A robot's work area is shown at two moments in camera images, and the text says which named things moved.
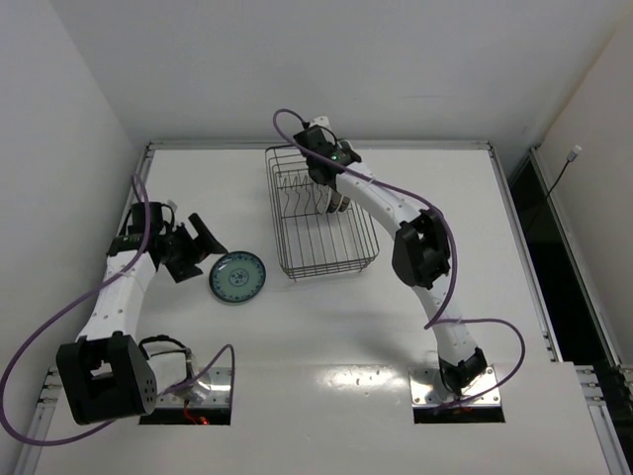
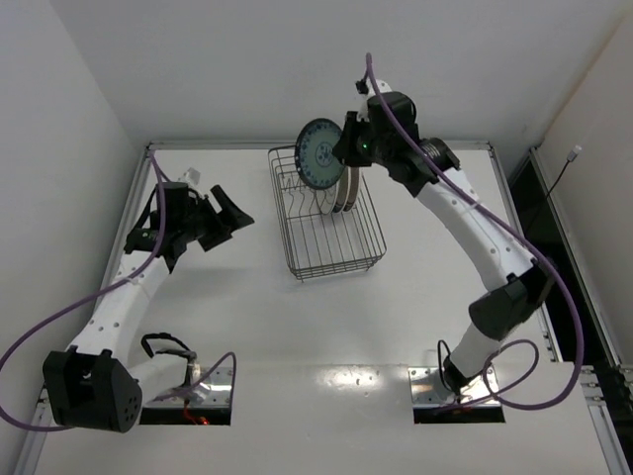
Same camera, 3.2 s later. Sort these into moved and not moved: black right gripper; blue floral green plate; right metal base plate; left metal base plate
Moved: black right gripper; blue floral green plate
Not moved: right metal base plate; left metal base plate
